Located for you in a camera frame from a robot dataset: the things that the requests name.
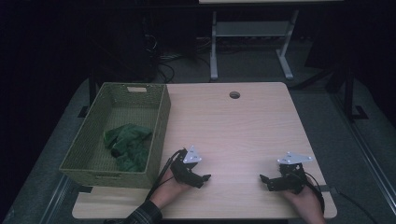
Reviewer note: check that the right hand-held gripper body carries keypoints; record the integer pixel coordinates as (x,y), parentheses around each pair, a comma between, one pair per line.
(292,177)

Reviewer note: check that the white metal stand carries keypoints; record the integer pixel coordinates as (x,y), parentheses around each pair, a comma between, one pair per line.
(213,46)

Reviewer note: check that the black metal stand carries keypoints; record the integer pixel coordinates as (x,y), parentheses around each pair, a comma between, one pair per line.
(92,90)
(349,93)

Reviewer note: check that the person's left hand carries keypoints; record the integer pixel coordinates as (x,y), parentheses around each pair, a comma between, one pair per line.
(169,193)

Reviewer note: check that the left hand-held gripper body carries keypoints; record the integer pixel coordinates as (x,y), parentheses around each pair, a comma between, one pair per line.
(180,169)

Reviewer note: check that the person's right hand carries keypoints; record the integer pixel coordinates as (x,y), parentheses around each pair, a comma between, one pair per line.
(303,199)

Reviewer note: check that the metal floor rail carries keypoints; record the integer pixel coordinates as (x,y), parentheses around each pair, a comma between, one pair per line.
(54,199)
(367,149)

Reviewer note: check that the green woven basket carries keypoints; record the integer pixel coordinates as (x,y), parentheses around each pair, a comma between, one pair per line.
(124,124)

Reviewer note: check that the green cloth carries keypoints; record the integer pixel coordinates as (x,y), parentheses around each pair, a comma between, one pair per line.
(129,146)

